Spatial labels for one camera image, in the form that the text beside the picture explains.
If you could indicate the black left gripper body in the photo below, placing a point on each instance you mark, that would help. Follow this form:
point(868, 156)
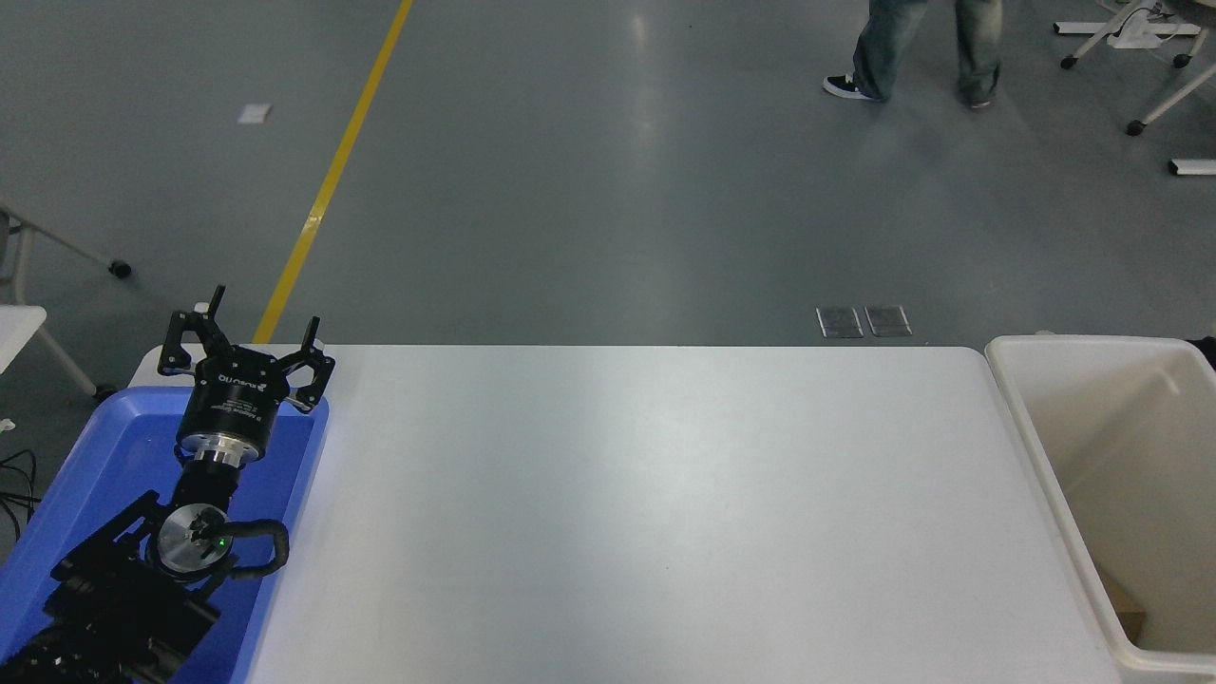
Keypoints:
point(233, 399)

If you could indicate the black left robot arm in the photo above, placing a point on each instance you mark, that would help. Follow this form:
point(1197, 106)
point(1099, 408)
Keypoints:
point(114, 608)

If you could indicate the blue plastic tray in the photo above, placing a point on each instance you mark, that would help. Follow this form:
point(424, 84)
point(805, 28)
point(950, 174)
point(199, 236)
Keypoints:
point(104, 456)

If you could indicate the white side table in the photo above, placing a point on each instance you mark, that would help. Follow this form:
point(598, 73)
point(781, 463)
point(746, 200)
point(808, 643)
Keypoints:
point(17, 332)

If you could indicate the white paper scrap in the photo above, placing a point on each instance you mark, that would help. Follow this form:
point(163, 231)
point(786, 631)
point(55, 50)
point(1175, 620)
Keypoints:
point(255, 113)

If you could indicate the metal floor plate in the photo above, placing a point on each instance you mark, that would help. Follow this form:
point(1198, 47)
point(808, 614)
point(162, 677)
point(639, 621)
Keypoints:
point(888, 320)
point(840, 321)

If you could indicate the person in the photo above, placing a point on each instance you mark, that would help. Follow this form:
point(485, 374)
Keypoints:
point(883, 47)

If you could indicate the large pale plastic bin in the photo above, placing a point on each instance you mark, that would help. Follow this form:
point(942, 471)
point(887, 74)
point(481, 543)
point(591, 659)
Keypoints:
point(1140, 456)

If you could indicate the brown cardboard piece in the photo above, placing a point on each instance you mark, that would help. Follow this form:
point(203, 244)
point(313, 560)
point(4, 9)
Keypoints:
point(1126, 608)

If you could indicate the dark object beside bin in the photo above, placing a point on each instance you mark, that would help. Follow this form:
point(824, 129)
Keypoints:
point(1202, 350)

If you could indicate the white bar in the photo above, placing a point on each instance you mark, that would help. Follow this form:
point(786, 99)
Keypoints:
point(1193, 166)

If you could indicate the grey wheeled frame leg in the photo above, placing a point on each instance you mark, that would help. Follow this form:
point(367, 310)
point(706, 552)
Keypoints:
point(57, 237)

